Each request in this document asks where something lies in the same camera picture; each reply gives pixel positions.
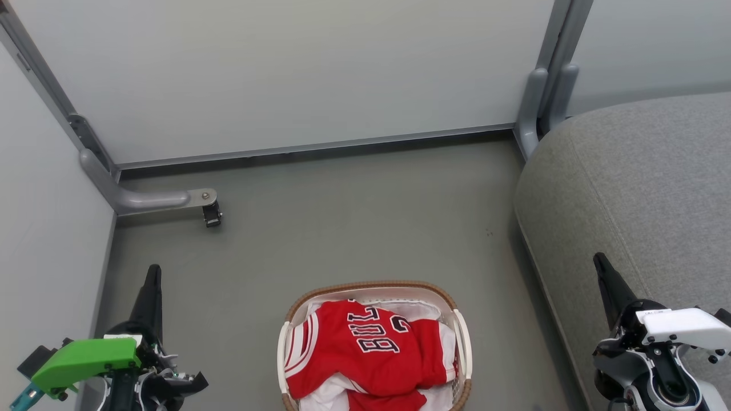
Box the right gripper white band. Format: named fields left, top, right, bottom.
left=593, top=252, right=731, bottom=364

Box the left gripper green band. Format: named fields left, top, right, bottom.
left=31, top=264, right=172, bottom=399

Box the red sports jersey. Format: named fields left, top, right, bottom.
left=284, top=300, right=457, bottom=411

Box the grey fabric sofa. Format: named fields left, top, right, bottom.
left=513, top=92, right=731, bottom=411

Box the white cloth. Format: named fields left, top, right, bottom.
left=294, top=298, right=459, bottom=411

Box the grey metal partition foot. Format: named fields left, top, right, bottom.
left=79, top=148, right=220, bottom=217

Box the white laundry basket brown rim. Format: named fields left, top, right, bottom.
left=277, top=280, right=473, bottom=411

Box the teal cable connector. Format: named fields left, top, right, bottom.
left=9, top=381, right=44, bottom=411

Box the grey metal partition post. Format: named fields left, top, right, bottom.
left=541, top=0, right=595, bottom=136
left=513, top=0, right=573, bottom=162
left=0, top=0, right=122, bottom=183

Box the grey partition bottom rail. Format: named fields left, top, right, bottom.
left=116, top=123, right=516, bottom=171

